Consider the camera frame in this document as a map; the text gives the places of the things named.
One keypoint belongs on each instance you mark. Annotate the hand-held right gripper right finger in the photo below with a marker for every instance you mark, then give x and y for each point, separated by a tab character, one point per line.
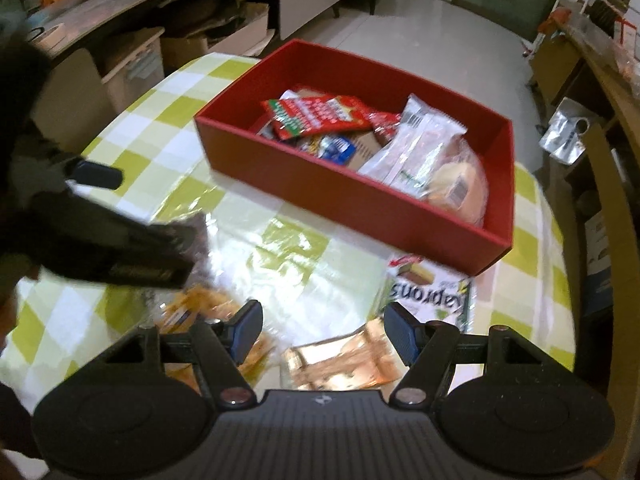
400	332

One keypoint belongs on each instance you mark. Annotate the white snack packet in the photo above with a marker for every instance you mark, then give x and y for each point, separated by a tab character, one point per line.
289	95

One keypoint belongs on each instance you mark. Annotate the wooden shelf cabinet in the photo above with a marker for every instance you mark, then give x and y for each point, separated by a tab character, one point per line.
600	170

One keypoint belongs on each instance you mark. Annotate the box with red ribbon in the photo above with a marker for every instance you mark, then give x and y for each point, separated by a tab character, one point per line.
620	20

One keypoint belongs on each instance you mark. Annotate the white and pink bread packet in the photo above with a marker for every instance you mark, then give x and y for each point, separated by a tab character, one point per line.
415	150

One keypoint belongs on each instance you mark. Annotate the blue snack packet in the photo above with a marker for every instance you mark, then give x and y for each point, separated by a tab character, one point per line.
335	147

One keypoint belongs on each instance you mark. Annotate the red and green snack packet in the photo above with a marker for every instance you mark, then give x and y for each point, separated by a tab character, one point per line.
315	112

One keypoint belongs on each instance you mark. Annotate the open brown cardboard box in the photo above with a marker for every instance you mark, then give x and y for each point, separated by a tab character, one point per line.
220	35

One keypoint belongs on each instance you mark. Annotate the clear bag of orange crackers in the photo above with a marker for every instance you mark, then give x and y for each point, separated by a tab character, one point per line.
210	305

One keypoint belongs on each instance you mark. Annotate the copper foil packet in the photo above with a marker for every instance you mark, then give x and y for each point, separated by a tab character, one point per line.
340	365

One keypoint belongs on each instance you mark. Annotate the silver foil bag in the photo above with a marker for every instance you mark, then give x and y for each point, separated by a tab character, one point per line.
565	135

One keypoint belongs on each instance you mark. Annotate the long grey-topped sideboard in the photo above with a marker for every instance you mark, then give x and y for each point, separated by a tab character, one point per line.
125	5

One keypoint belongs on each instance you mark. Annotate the red plastic bag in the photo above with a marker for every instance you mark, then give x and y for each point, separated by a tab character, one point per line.
555	17

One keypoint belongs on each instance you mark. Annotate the bun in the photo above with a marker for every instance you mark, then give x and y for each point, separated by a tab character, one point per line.
460	185

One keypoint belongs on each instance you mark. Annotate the white box in shelf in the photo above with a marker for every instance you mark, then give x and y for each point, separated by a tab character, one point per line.
597	245

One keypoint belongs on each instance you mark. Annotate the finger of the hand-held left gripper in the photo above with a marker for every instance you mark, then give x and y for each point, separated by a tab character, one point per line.
97	176
167	242

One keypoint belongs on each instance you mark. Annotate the large plain beige box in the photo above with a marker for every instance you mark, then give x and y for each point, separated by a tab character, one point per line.
80	95

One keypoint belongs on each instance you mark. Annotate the green and white wafer packet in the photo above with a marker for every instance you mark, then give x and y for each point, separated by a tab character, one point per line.
430	292

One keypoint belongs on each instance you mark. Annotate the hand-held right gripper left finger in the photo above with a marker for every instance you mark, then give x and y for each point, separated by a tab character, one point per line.
247	327

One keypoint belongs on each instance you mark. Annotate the green checked tablecloth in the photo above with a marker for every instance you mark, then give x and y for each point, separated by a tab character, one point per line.
150	125

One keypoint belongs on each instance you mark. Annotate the red cardboard box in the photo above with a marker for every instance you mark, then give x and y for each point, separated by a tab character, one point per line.
350	200

